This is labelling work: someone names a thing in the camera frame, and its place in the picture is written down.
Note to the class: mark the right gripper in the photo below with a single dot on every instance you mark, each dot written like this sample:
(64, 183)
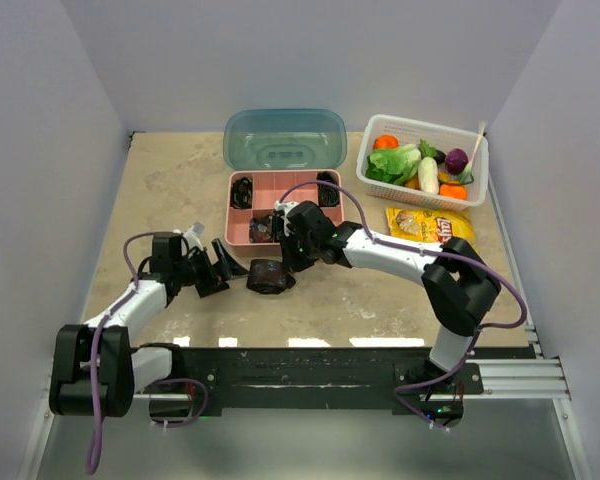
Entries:
(290, 262)

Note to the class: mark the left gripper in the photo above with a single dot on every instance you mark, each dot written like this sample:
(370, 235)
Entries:
(215, 280)

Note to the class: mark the maroon blue-flowered tie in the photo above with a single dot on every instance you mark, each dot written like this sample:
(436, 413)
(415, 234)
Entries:
(268, 277)

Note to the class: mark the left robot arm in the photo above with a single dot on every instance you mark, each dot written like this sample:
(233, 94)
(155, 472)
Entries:
(94, 370)

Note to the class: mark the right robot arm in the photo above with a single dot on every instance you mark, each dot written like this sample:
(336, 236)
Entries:
(460, 292)

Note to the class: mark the navy orange floral rolled tie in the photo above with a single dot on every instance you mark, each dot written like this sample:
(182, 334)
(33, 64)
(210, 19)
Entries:
(261, 229)

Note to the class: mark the dark dotted rolled tie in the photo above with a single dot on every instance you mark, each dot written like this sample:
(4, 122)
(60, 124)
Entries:
(327, 196)

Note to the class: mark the pink divided organizer box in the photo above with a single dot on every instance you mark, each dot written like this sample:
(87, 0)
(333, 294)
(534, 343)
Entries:
(268, 187)

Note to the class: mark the black gold patterned rolled tie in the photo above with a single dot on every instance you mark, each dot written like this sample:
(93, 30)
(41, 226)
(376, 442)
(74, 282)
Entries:
(241, 193)

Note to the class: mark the yellow chips bag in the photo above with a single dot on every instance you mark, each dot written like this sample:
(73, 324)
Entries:
(429, 226)

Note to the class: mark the teal translucent plastic lid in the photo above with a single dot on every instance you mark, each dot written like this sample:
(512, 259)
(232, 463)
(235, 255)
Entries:
(281, 139)

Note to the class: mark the green toy lettuce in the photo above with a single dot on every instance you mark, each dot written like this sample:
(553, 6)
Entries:
(393, 165)

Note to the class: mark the yellow toy vegetable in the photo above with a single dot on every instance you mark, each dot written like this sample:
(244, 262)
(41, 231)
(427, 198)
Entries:
(443, 178)

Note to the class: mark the orange toy pumpkin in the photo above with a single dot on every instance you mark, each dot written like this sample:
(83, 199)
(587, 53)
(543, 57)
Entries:
(386, 142)

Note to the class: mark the white toy cabbage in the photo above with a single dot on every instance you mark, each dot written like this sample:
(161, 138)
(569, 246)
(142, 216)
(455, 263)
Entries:
(428, 176)

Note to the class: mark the orange toy carrot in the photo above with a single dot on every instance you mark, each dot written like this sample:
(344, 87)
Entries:
(455, 191)

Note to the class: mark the dark toy eggplant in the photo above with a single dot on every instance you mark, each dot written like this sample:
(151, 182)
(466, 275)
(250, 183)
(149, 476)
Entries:
(428, 150)

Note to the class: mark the purple toy cabbage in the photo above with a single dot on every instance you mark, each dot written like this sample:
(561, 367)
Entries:
(456, 161)

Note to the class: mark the toy green onion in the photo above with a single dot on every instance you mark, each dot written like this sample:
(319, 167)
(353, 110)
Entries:
(466, 176)

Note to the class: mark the white plastic basket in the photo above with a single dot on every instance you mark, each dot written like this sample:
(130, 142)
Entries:
(443, 137)

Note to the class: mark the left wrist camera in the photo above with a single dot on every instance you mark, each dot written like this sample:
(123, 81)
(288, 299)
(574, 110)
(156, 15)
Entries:
(192, 238)

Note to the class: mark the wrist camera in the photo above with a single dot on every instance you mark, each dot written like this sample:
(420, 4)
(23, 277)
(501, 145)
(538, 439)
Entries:
(192, 238)
(281, 223)

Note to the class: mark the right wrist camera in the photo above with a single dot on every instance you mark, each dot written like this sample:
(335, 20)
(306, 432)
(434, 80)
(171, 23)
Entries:
(281, 223)

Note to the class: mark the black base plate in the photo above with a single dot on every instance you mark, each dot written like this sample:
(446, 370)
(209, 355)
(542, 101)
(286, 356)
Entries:
(399, 380)

